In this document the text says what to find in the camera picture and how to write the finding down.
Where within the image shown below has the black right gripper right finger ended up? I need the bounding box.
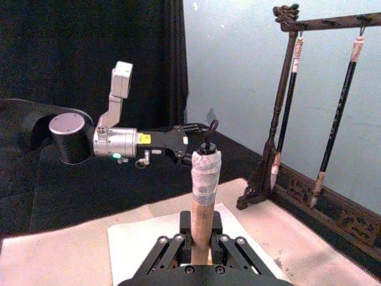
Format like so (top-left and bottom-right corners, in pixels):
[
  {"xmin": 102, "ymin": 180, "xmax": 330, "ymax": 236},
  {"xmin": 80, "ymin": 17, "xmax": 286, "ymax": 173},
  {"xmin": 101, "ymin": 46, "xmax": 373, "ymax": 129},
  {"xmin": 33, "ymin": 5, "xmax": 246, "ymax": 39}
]
[{"xmin": 210, "ymin": 212, "xmax": 265, "ymax": 275}]

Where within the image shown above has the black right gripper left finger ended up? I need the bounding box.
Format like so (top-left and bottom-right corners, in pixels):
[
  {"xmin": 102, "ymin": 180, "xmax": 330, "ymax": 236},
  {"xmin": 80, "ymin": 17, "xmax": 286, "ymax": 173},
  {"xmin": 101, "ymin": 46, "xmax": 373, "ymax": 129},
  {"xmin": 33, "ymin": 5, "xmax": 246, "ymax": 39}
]
[{"xmin": 134, "ymin": 210, "xmax": 195, "ymax": 276}]

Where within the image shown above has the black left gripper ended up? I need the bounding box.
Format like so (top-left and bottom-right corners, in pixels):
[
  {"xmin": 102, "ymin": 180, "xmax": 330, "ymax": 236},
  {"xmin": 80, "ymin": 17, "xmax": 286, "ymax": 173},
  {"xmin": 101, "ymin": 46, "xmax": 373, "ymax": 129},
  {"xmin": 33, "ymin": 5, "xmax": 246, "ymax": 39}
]
[{"xmin": 136, "ymin": 122, "xmax": 211, "ymax": 167}]

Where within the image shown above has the wooden brush with taped end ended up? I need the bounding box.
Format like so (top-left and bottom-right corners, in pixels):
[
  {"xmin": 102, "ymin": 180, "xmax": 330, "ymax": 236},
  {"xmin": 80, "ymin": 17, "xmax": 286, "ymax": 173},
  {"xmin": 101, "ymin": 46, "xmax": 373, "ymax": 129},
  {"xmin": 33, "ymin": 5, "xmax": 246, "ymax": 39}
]
[{"xmin": 190, "ymin": 119, "xmax": 223, "ymax": 266}]

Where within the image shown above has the white paper sheet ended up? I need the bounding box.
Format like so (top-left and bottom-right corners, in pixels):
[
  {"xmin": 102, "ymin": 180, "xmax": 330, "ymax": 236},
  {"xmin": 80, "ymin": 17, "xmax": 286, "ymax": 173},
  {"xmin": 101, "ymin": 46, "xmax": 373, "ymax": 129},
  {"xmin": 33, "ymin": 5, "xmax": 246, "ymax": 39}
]
[{"xmin": 107, "ymin": 202, "xmax": 291, "ymax": 286}]

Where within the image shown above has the dark carved wooden brush rack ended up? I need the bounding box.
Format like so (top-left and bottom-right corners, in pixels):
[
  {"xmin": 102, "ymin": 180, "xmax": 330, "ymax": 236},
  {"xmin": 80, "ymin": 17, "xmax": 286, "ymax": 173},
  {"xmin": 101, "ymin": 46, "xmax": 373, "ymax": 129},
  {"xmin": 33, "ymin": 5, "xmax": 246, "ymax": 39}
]
[{"xmin": 236, "ymin": 3, "xmax": 381, "ymax": 248}]

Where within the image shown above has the black table cloth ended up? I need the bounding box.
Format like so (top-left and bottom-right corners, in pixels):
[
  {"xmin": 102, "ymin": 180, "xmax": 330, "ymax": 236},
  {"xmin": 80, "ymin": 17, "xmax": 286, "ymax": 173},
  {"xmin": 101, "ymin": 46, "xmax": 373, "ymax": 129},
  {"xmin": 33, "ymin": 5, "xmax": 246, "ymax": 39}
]
[{"xmin": 0, "ymin": 98, "xmax": 381, "ymax": 281}]

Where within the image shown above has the pale beige felt mat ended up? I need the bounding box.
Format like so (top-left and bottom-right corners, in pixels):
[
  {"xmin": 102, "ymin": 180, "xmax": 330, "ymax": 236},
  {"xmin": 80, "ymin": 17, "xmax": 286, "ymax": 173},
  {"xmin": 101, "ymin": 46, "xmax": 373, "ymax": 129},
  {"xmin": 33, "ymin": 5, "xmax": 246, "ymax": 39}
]
[{"xmin": 0, "ymin": 177, "xmax": 381, "ymax": 286}]

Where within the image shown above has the black backdrop curtain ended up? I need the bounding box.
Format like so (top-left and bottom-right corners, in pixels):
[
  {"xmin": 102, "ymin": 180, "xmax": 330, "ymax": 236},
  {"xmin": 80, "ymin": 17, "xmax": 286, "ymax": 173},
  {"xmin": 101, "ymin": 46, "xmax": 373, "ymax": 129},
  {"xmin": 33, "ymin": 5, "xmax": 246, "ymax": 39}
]
[{"xmin": 0, "ymin": 0, "xmax": 190, "ymax": 133}]

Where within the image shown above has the thin cable with silver plug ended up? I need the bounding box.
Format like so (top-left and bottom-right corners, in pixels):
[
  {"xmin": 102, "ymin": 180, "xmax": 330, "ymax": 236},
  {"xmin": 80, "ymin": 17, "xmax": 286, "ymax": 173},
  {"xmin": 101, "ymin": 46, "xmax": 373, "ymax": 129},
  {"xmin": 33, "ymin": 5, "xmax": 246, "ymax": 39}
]
[{"xmin": 134, "ymin": 150, "xmax": 151, "ymax": 170}]

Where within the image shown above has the black-handled hanging calligraphy brush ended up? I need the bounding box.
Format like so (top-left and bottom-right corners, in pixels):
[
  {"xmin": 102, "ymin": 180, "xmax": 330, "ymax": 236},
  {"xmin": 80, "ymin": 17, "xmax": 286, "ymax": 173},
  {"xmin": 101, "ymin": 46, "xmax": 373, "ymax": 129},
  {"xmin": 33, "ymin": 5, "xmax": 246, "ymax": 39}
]
[
  {"xmin": 308, "ymin": 26, "xmax": 367, "ymax": 209},
  {"xmin": 269, "ymin": 29, "xmax": 305, "ymax": 191}
]

